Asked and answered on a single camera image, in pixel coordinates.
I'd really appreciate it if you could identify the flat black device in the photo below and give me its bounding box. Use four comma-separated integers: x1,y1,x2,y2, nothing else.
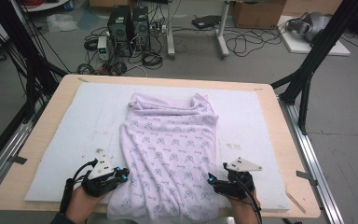
191,14,222,30

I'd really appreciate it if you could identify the person's left hand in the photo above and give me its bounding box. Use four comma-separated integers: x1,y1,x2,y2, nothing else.
65,186,106,224

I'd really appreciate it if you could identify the white floor board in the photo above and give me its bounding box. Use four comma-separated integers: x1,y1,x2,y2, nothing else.
278,15,351,57

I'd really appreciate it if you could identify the aluminium rail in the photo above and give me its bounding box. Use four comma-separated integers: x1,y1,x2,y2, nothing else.
0,102,45,203
278,96,346,224

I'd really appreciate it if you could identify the large black computer tower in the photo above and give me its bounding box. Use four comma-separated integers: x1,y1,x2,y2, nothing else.
106,5,133,58

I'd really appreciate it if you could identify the black metal frame stand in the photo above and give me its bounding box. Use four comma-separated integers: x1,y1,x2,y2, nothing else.
269,0,358,135
0,0,69,124

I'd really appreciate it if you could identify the white desk leg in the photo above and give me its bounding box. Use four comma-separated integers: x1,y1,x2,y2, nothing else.
215,0,231,60
166,0,176,60

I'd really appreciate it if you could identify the person's right hand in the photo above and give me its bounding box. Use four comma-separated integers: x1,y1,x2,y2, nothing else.
227,189,261,224

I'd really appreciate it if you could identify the clear plastic bag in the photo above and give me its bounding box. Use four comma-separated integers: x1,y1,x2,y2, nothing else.
46,13,78,34

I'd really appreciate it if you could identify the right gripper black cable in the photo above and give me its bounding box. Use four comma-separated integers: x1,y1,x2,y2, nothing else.
229,171,263,224

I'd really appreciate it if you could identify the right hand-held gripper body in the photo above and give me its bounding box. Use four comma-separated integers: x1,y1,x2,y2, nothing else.
213,157,263,200

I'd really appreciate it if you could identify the long black floor cable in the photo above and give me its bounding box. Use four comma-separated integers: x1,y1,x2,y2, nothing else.
223,27,283,58

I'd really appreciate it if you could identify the grey rounded machine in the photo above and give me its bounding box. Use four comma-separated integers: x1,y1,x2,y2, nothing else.
285,11,332,43

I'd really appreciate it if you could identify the large cardboard box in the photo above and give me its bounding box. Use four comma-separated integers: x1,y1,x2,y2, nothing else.
231,0,288,30

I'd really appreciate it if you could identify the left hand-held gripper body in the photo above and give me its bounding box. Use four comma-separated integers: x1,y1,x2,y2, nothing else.
81,154,122,198

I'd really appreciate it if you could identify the coiled black floor cable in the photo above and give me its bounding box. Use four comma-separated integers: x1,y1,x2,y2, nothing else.
142,51,164,70

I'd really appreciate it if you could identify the slim black computer tower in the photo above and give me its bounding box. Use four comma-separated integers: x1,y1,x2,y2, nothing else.
131,6,152,52

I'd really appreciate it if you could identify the white power supply box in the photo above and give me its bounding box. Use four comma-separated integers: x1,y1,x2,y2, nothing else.
97,35,110,62

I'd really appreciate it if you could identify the thin wooden stick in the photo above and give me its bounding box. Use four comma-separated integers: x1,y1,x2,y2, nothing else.
284,189,307,215

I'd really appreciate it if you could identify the lilac printed towel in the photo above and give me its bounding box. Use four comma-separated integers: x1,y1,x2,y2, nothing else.
106,92,220,222

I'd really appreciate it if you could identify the white foam mat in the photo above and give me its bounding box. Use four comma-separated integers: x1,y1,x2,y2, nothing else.
24,81,291,212

